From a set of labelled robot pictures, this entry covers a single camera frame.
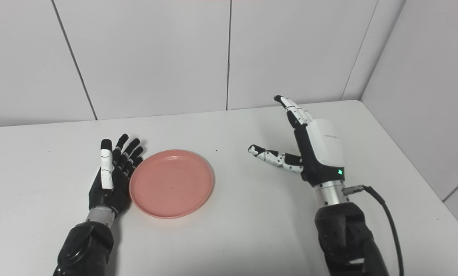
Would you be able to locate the pink round plate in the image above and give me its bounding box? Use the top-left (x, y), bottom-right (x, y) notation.
top-left (129, 149), bottom-right (214, 219)

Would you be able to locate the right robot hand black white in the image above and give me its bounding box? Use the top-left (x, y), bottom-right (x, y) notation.
top-left (248, 95), bottom-right (345, 187)

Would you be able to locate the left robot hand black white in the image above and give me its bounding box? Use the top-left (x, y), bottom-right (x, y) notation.
top-left (89, 133), bottom-right (144, 219)

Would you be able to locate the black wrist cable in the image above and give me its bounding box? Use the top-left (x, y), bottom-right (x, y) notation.
top-left (342, 185), bottom-right (404, 276)

